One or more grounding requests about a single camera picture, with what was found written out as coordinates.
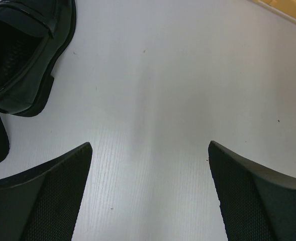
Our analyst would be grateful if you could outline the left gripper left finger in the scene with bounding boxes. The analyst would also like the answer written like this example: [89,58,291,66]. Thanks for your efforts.
[0,142,92,240]

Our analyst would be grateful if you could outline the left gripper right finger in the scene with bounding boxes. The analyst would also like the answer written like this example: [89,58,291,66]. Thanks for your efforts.
[208,141,296,240]

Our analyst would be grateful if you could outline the yellow cabinet door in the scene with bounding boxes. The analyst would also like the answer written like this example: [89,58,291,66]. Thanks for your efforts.
[253,0,296,24]

